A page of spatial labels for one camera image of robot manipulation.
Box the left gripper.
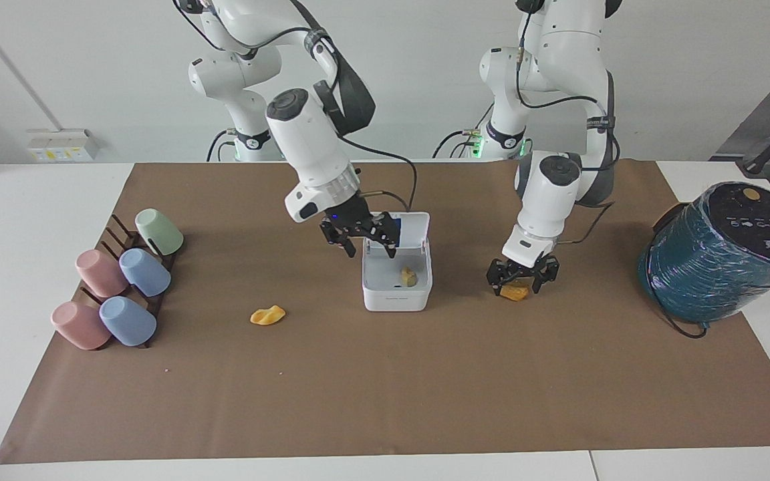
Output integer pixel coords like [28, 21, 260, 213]
[487, 255, 561, 297]

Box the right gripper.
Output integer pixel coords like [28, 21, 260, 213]
[319, 194, 403, 259]

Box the white plastic bin with lid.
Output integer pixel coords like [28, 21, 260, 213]
[362, 212, 434, 313]

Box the teal wrapped cylinder device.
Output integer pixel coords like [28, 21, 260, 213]
[638, 180, 770, 325]

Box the green plastic cup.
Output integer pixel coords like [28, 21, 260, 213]
[134, 208, 184, 256]

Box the blue plastic cup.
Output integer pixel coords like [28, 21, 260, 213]
[99, 297, 158, 347]
[119, 249, 172, 297]

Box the dark brown cup rack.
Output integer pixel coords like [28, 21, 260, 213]
[78, 214, 177, 349]

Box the pink plastic cup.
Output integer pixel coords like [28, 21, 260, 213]
[51, 301, 112, 351]
[76, 249, 130, 299]

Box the black stand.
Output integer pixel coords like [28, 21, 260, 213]
[711, 107, 770, 177]

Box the black cable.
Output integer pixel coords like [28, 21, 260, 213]
[206, 129, 236, 162]
[432, 102, 497, 160]
[557, 200, 616, 245]
[336, 134, 419, 212]
[644, 267, 711, 339]

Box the white wall socket box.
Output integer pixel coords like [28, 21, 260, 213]
[27, 128, 100, 163]

